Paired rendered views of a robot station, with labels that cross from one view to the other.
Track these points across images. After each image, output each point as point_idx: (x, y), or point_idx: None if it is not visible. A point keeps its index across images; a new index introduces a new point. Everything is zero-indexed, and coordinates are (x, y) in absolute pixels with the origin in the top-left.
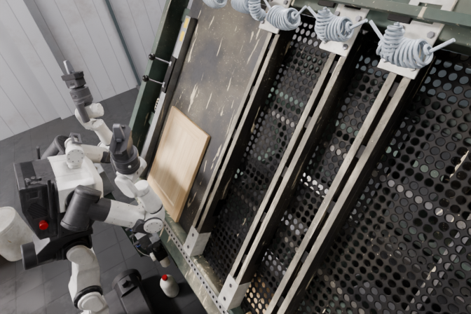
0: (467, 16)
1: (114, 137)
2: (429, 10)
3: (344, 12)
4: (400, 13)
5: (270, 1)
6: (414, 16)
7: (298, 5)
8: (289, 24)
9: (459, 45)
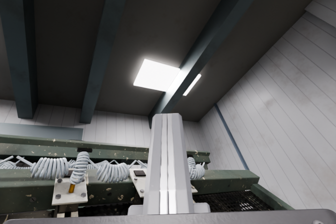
0: (205, 151)
1: (190, 187)
2: (197, 150)
3: (139, 178)
4: (191, 151)
5: (58, 183)
6: (195, 152)
7: (96, 182)
8: (129, 170)
9: (192, 180)
